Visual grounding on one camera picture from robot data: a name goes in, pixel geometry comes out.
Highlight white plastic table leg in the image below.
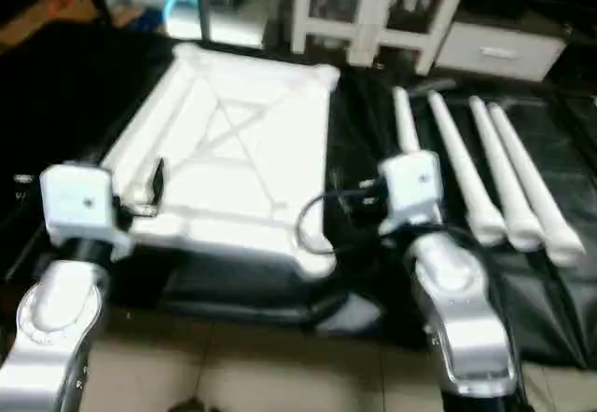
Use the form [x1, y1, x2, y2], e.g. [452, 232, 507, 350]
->
[426, 90, 507, 247]
[391, 86, 423, 159]
[487, 102, 588, 267]
[466, 95, 548, 253]

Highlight white plastic table top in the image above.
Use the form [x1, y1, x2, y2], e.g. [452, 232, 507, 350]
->
[96, 43, 342, 279]

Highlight black mat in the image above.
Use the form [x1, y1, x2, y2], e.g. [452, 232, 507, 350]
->
[0, 2, 597, 371]

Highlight light blue plastic hanger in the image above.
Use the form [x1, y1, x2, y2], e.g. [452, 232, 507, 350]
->
[162, 0, 202, 38]

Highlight white glass door cabinet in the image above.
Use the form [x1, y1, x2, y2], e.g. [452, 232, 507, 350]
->
[291, 0, 479, 76]

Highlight white drawer unit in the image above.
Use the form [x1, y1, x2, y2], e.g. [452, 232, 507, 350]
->
[433, 19, 570, 84]

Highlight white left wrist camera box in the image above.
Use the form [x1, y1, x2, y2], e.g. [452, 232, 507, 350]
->
[38, 162, 133, 264]

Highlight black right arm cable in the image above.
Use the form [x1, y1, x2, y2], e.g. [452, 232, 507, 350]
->
[295, 181, 393, 256]

